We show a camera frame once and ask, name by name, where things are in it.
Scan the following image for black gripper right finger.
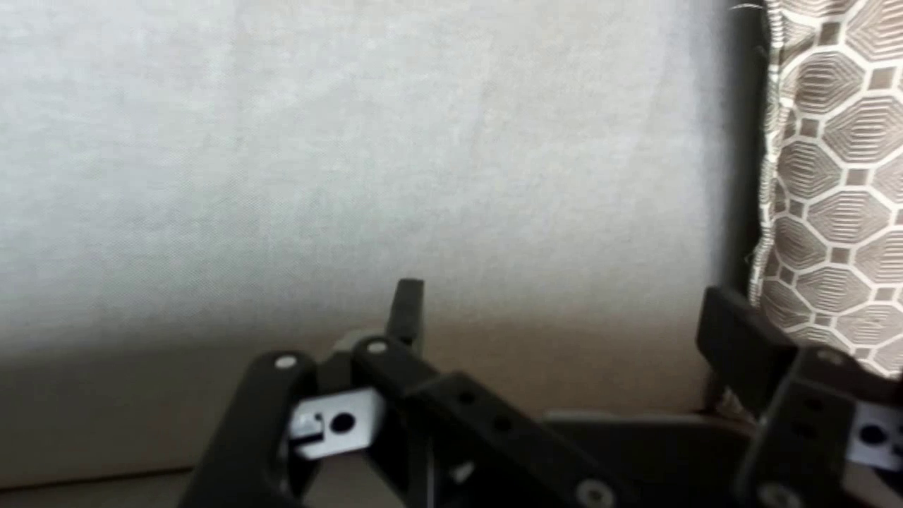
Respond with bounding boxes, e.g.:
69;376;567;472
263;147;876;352
694;281;903;508

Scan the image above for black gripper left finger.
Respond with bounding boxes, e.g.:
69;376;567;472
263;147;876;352
177;275;643;508

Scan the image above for beige octagon pattern pillow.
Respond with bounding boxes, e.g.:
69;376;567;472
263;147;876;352
744;0;903;381

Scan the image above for light grey couch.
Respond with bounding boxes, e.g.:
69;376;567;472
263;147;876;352
0;0;768;508

